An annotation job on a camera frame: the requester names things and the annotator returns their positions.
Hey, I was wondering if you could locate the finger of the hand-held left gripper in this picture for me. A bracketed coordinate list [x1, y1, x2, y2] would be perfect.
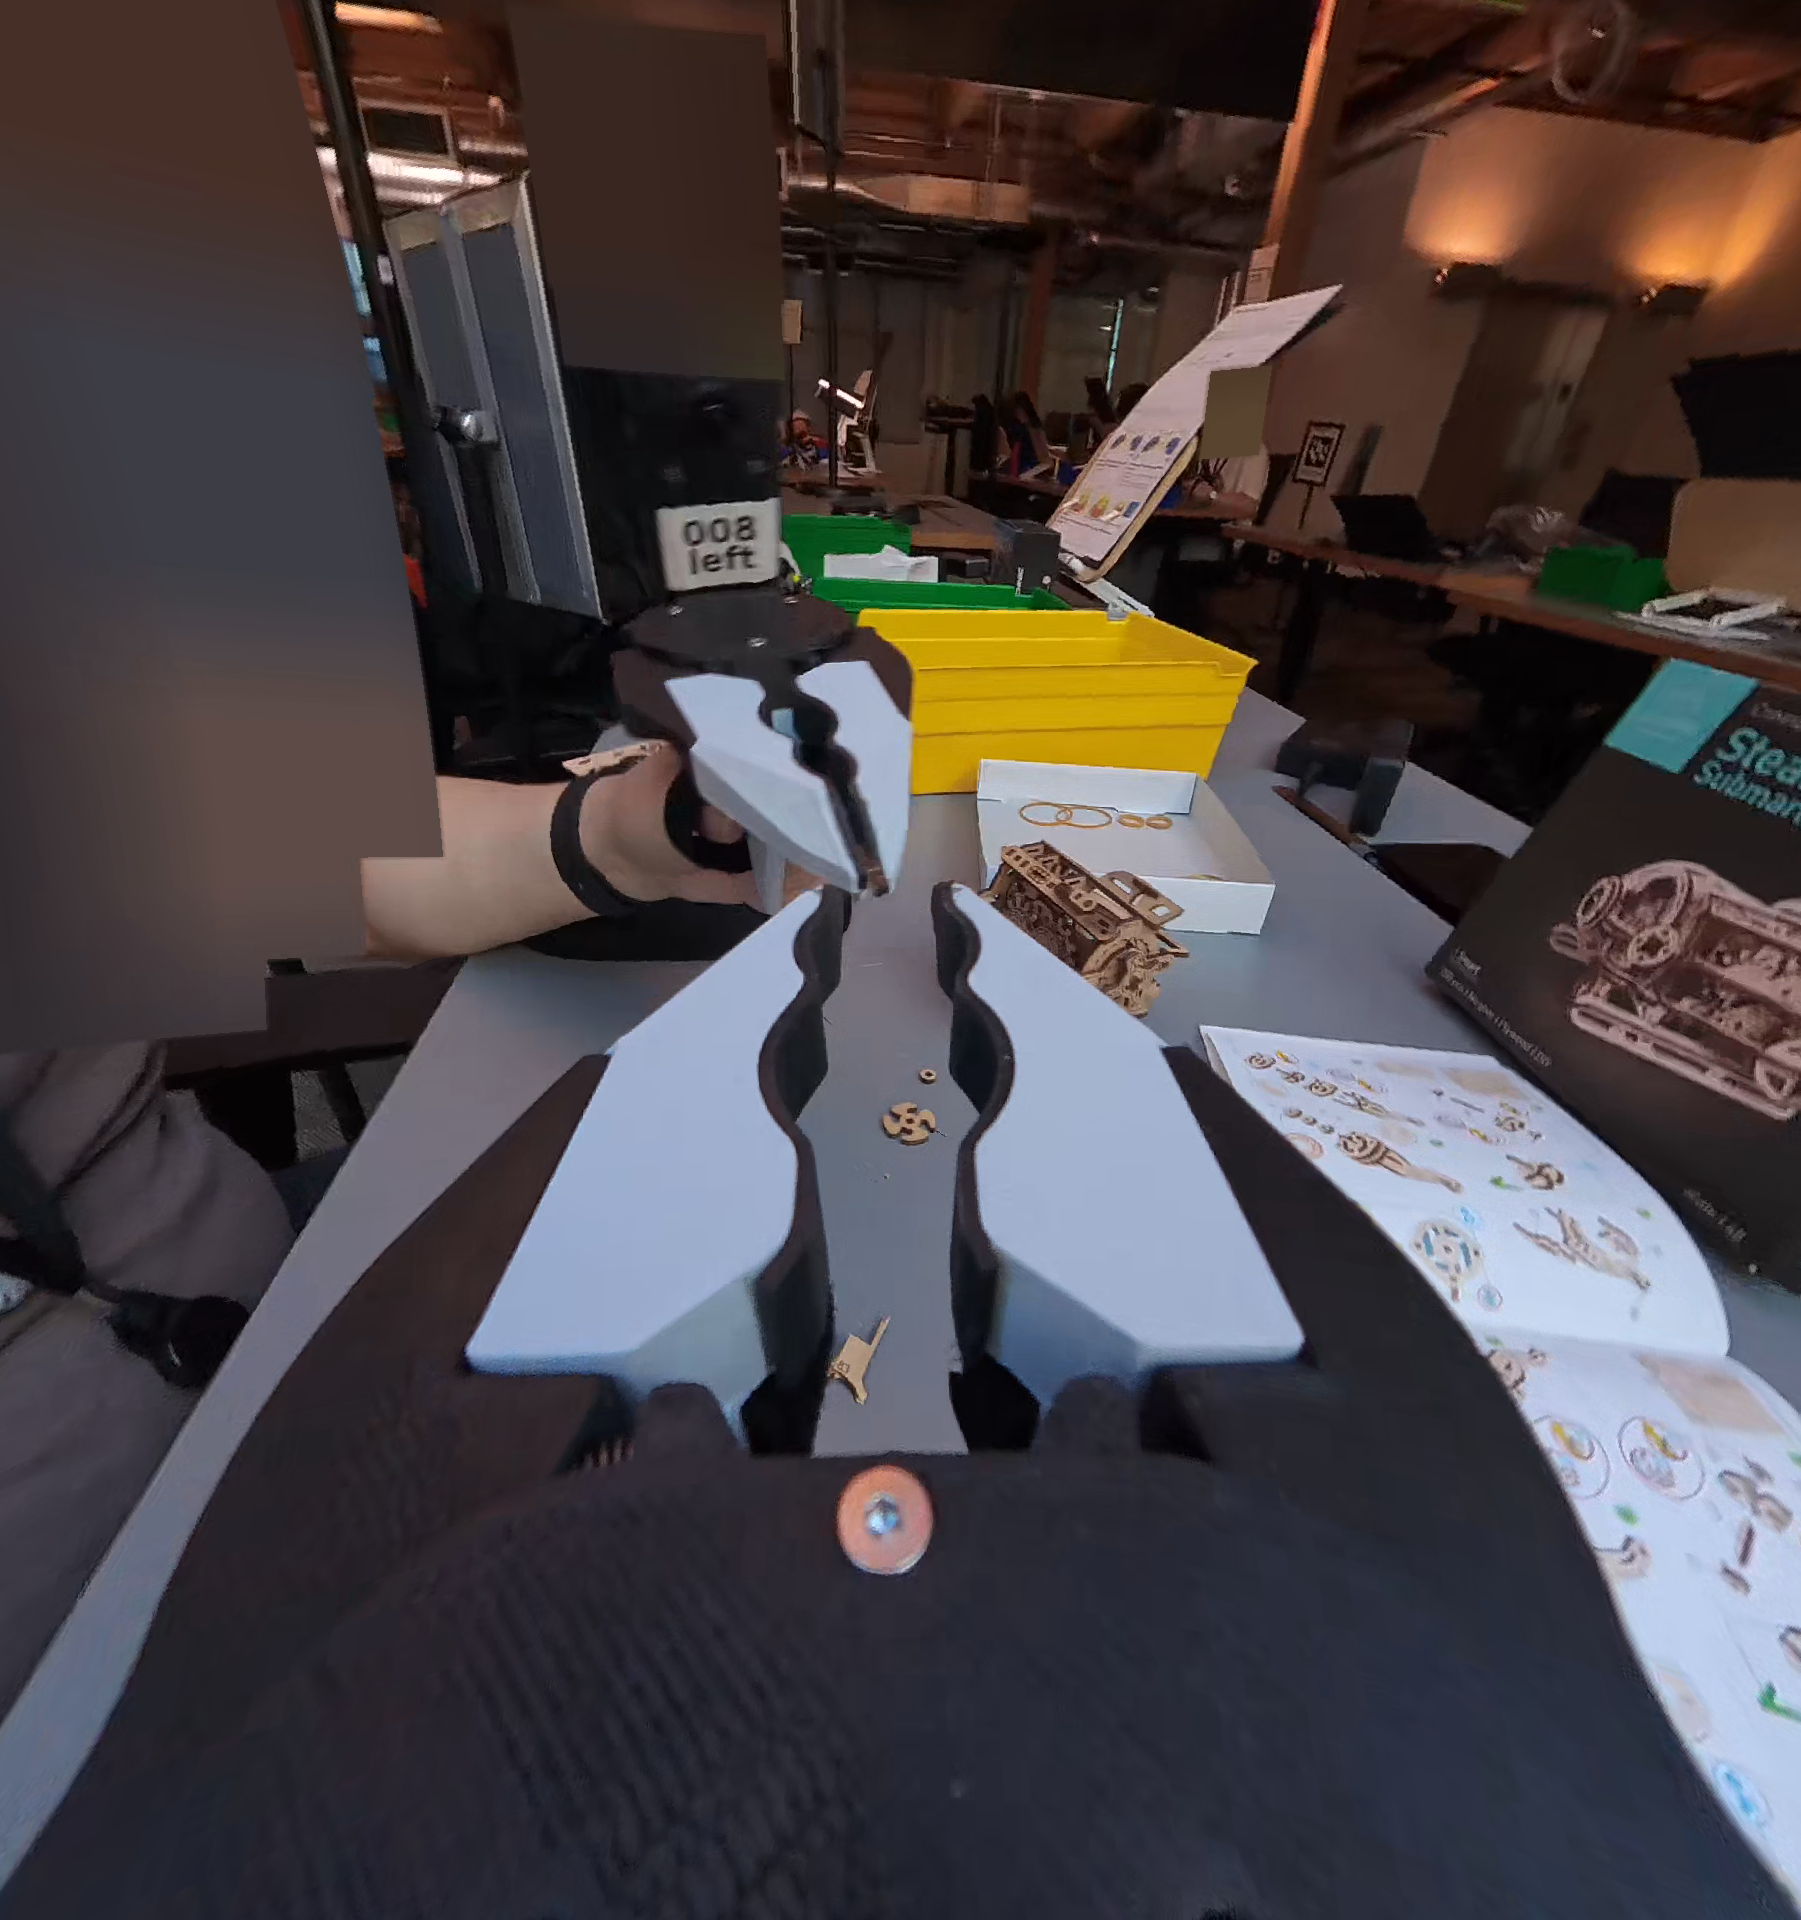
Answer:
[797, 658, 917, 888]
[664, 669, 874, 893]

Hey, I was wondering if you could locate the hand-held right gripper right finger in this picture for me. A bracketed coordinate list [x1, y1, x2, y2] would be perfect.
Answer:
[931, 882, 1307, 1453]

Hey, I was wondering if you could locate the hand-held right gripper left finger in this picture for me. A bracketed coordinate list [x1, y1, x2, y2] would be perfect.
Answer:
[467, 886, 852, 1453]

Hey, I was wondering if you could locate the yellow plastic bin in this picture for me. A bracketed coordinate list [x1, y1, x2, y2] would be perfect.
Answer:
[855, 604, 1262, 797]

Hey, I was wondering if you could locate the person's left forearm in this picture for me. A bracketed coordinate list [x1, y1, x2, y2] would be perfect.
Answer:
[362, 772, 573, 959]

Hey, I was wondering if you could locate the wooden submarine model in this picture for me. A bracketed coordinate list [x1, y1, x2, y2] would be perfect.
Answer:
[982, 837, 1192, 1024]

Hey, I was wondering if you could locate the black model kit box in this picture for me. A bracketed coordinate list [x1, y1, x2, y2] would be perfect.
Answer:
[1428, 658, 1801, 1294]

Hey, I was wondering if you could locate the person's left hand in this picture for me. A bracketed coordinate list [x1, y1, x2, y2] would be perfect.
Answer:
[578, 741, 769, 911]

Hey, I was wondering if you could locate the green plastic bin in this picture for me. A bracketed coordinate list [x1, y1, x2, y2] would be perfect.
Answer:
[780, 512, 1081, 613]
[1538, 542, 1673, 613]

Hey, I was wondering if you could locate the black wristband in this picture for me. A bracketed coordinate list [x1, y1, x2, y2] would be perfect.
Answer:
[547, 772, 642, 921]

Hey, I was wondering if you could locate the white cardboard tray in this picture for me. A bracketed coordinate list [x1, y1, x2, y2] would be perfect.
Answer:
[978, 757, 1279, 935]

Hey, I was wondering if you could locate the grey folding panel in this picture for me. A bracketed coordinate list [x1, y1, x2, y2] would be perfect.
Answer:
[383, 182, 602, 615]

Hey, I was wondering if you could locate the illustrated instruction booklet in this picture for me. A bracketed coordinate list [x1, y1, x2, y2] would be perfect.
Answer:
[1200, 1024, 1801, 1920]

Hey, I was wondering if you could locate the instruction poster on wooden board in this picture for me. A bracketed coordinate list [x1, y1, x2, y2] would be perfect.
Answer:
[1048, 284, 1346, 584]

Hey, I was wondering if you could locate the black device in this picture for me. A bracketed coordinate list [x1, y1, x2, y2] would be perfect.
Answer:
[1274, 716, 1419, 837]

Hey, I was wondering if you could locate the long wooden table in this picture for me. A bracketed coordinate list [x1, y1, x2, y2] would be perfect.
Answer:
[1223, 515, 1801, 666]

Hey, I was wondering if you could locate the person's grey shirt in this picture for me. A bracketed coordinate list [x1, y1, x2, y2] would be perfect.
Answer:
[0, 1039, 303, 1786]

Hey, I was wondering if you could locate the wooden board with white stand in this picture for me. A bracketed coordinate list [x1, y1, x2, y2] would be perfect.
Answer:
[1645, 476, 1801, 641]

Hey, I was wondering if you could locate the black cloth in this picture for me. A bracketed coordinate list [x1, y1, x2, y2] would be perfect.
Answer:
[1673, 349, 1801, 488]

